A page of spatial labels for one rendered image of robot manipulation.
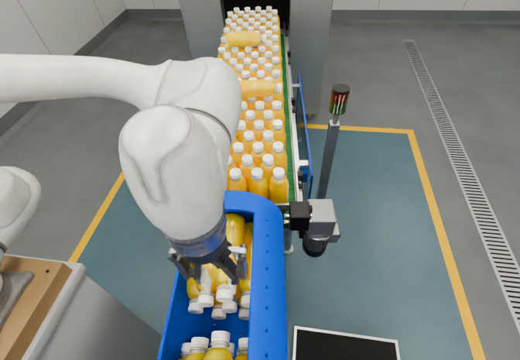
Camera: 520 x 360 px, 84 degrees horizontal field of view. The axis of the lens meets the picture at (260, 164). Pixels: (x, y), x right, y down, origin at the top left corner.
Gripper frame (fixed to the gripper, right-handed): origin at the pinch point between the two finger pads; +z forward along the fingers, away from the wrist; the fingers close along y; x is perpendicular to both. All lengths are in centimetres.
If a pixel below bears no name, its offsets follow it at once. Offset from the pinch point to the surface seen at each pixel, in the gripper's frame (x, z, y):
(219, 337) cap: -8.3, 8.1, -0.3
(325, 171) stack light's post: 67, 44, 35
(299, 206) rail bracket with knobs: 35.7, 26.1, 20.1
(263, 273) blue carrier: 4.1, 6.1, 8.7
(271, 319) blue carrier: -4.9, 7.8, 10.3
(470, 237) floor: 77, 126, 144
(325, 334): 15, 111, 36
